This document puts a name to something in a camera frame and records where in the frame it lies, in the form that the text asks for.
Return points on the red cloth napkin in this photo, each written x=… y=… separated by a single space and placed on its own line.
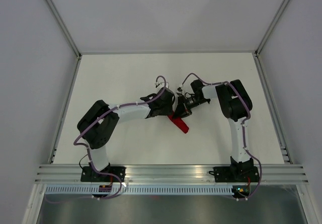
x=179 y=123

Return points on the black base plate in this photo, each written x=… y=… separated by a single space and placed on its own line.
x=230 y=175
x=111 y=172

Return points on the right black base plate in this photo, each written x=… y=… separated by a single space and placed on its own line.
x=230 y=175

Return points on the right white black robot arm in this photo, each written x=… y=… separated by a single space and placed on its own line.
x=235 y=105

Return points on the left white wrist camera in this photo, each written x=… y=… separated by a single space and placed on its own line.
x=158 y=85

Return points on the right aluminium frame post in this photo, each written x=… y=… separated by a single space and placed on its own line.
x=278 y=15

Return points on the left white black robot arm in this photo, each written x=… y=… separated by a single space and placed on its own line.
x=97 y=125

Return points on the aluminium frame post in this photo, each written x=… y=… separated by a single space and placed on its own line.
x=278 y=15
x=63 y=28

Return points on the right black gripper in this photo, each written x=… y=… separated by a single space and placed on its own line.
x=181 y=110

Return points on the aluminium front rail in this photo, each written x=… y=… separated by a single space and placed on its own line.
x=276 y=174

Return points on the white slotted cable duct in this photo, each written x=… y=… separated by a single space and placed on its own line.
x=140 y=189

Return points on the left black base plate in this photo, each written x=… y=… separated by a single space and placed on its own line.
x=111 y=172

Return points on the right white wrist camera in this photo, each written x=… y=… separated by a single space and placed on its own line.
x=180 y=91

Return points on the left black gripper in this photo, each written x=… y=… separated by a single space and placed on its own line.
x=168 y=110

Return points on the left aluminium frame post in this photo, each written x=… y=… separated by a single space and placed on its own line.
x=63 y=28

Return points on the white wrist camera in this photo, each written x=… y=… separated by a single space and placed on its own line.
x=180 y=91
x=158 y=85

